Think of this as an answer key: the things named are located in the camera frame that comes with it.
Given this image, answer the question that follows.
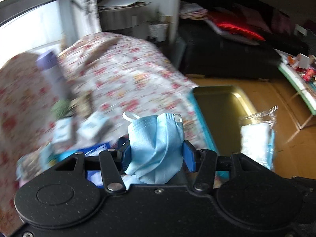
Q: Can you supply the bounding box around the white potted plant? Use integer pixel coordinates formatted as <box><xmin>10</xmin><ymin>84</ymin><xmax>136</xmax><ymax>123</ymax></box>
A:
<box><xmin>148</xmin><ymin>7</ymin><xmax>172</xmax><ymax>42</ymax></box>

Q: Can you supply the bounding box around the green fuzzy ball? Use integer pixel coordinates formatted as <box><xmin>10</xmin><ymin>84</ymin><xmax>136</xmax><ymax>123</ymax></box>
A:
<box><xmin>51</xmin><ymin>100</ymin><xmax>74</xmax><ymax>120</ymax></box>

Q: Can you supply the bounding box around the floral tablecloth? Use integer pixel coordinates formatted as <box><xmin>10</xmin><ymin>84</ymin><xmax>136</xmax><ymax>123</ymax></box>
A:
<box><xmin>1</xmin><ymin>32</ymin><xmax>207</xmax><ymax>235</ymax></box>

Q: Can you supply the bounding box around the plastic bag of masks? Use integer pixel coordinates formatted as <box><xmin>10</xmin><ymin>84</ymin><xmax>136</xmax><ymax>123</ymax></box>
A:
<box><xmin>239</xmin><ymin>106</ymin><xmax>278</xmax><ymax>170</ymax></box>

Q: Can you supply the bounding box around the purple white water bottle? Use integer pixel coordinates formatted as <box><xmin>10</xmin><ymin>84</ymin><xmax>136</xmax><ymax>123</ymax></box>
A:
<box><xmin>36</xmin><ymin>50</ymin><xmax>71</xmax><ymax>100</ymax></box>

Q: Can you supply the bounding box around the blue surgical face mask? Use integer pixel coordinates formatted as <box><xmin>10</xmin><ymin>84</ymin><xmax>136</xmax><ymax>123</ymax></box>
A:
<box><xmin>122</xmin><ymin>112</ymin><xmax>184</xmax><ymax>188</ymax></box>

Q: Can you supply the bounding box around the black sofa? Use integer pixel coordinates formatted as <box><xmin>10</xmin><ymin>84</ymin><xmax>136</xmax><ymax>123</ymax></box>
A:
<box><xmin>178</xmin><ymin>8</ymin><xmax>310</xmax><ymax>80</ymax></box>

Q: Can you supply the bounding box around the small white tissue pack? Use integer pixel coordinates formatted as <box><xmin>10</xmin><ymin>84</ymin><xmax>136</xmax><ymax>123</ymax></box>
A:
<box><xmin>77</xmin><ymin>111</ymin><xmax>110</xmax><ymax>142</ymax></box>
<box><xmin>52</xmin><ymin>117</ymin><xmax>75</xmax><ymax>149</ymax></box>

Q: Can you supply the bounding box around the green edged cluttered table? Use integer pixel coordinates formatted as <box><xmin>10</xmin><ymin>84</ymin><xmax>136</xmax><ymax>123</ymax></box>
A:
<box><xmin>275</xmin><ymin>49</ymin><xmax>315</xmax><ymax>130</ymax></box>

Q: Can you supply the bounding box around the red cushion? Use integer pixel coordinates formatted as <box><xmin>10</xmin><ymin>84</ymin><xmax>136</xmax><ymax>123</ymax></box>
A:
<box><xmin>207</xmin><ymin>12</ymin><xmax>265</xmax><ymax>41</ymax></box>

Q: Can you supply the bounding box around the round grey side table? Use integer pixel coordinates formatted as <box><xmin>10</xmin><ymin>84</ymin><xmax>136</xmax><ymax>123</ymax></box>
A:
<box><xmin>98</xmin><ymin>0</ymin><xmax>150</xmax><ymax>32</ymax></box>

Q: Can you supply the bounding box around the teal rimmed metal tray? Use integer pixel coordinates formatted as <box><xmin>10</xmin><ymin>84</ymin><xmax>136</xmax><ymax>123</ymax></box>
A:
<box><xmin>189</xmin><ymin>85</ymin><xmax>257</xmax><ymax>157</ymax></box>

